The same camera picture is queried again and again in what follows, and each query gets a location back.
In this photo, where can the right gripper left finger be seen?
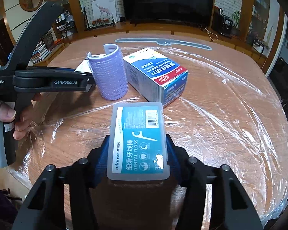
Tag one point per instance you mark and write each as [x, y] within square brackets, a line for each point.
[44, 207]

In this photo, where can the purple hair roller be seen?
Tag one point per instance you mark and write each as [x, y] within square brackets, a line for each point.
[109, 72]

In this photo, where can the dental floss box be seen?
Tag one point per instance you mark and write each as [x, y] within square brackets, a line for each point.
[137, 145]

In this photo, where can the blue white medicine box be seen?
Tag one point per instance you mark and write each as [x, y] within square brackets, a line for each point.
[156, 77]

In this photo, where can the cardboard box with barcode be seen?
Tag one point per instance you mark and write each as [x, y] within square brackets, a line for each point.
[84, 68]

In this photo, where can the person's left hand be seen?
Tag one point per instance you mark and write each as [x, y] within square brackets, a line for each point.
[7, 114]

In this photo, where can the stack of books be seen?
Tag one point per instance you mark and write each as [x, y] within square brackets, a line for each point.
[40, 52]

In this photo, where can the clear plastic table cover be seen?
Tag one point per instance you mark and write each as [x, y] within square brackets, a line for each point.
[228, 113]

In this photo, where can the giraffe picture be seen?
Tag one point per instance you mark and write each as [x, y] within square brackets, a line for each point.
[104, 13]

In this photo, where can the black coffee machine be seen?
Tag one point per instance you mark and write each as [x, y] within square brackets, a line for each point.
[221, 23]

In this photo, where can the potted green plant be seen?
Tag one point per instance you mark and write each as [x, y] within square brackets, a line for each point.
[235, 23]

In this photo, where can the black television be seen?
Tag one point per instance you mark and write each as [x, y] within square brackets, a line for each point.
[191, 12]

